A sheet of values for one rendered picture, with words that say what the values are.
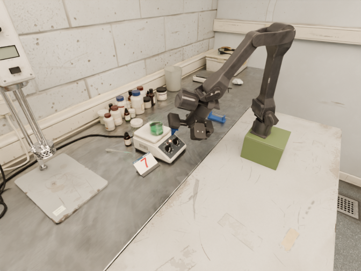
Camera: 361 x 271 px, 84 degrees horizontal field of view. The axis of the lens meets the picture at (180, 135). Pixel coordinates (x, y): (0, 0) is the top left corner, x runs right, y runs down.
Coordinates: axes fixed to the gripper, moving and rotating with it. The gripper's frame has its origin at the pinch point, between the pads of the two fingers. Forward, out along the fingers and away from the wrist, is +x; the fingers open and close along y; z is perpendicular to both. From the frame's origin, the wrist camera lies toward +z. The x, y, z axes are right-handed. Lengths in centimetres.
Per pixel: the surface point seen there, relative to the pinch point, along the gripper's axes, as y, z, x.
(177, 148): 0.3, 2.1, 9.5
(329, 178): 50, 25, -16
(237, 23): 72, -127, -4
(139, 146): -13.7, -1.5, 17.0
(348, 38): 122, -72, -42
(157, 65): 4, -78, 27
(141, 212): -16.3, 28.2, 9.8
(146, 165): -12.1, 8.8, 14.2
